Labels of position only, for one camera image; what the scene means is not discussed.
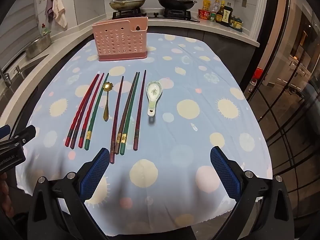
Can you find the chrome kitchen faucet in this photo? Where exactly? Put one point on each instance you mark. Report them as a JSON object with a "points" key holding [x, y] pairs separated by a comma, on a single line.
{"points": [[6, 77]]}

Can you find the small seasoning jars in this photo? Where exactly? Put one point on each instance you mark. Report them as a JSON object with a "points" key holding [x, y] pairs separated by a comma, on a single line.
{"points": [[237, 23]]}

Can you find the blue dotted tablecloth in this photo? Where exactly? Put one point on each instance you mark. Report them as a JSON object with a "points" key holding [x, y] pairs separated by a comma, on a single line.
{"points": [[187, 67]]}

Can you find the brown chopstick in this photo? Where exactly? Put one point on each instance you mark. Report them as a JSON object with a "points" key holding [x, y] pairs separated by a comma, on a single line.
{"points": [[125, 117]]}

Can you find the steel basin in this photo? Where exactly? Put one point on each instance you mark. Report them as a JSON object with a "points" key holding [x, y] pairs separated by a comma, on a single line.
{"points": [[37, 47]]}

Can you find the dark soy sauce bottle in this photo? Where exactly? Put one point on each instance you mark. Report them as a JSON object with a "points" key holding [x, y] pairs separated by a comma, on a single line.
{"points": [[227, 16]]}

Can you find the wok with glass lid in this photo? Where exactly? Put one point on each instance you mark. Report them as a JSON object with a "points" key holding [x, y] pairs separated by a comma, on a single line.
{"points": [[127, 3]]}

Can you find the red instant noodle cup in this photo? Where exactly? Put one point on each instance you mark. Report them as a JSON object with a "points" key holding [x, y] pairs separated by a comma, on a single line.
{"points": [[204, 15]]}

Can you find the person's left hand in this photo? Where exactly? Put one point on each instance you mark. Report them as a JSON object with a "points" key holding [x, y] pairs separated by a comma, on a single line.
{"points": [[5, 195]]}

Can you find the yellow seasoning packet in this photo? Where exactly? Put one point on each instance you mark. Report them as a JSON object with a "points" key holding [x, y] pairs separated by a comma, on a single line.
{"points": [[206, 4]]}

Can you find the white ceramic soup spoon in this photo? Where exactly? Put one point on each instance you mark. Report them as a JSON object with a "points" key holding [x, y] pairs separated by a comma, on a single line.
{"points": [[153, 90]]}

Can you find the green dish soap bottle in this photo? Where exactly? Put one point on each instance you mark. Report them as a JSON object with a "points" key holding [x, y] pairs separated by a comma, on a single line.
{"points": [[45, 30]]}

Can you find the black wok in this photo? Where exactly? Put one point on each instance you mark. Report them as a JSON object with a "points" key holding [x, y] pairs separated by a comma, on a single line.
{"points": [[176, 3]]}

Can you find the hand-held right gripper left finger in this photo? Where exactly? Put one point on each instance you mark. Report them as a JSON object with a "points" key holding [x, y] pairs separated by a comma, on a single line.
{"points": [[96, 172]]}

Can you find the pink perforated utensil holder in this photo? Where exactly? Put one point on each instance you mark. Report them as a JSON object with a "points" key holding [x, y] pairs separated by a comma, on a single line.
{"points": [[117, 40]]}

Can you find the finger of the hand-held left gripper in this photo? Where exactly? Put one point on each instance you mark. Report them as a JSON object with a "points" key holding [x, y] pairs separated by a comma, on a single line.
{"points": [[5, 130], [26, 133]]}

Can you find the purple hanging cloth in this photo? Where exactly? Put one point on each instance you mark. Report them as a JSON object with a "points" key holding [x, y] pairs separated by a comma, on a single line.
{"points": [[48, 11]]}

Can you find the white hanging towel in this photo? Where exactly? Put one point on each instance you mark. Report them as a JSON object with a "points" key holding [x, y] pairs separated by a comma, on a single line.
{"points": [[59, 10]]}

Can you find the maroon chopstick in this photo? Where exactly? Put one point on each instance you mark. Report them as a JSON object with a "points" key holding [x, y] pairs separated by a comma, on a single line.
{"points": [[140, 110], [117, 117]]}

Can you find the black gas stove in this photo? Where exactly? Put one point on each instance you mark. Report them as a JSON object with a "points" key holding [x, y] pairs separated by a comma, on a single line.
{"points": [[155, 15]]}

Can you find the gold flower spoon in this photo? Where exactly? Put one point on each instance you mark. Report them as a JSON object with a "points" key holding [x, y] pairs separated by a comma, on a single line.
{"points": [[107, 86]]}

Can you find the red object behind glass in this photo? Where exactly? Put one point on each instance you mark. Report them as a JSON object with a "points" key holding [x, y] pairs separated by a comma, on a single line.
{"points": [[259, 73]]}

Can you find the clear plastic bottle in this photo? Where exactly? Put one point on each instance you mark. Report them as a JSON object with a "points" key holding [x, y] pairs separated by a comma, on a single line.
{"points": [[214, 11]]}

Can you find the red chopstick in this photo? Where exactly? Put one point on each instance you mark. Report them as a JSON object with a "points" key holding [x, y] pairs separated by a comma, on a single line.
{"points": [[70, 137], [83, 137], [76, 138]]}

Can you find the green chopstick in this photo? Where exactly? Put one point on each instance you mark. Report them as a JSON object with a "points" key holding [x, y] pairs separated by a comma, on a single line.
{"points": [[98, 110], [129, 117]]}

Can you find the wall socket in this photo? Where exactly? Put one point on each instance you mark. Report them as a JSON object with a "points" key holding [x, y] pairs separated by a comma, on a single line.
{"points": [[244, 3]]}

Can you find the small chrome tap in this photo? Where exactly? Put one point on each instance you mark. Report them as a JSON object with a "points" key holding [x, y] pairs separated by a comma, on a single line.
{"points": [[17, 70]]}

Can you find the brown sauce bottle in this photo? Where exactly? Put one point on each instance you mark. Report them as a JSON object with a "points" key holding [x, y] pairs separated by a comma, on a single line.
{"points": [[220, 13]]}

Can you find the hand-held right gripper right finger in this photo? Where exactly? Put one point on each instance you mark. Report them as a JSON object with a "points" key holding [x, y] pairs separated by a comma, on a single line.
{"points": [[225, 175]]}

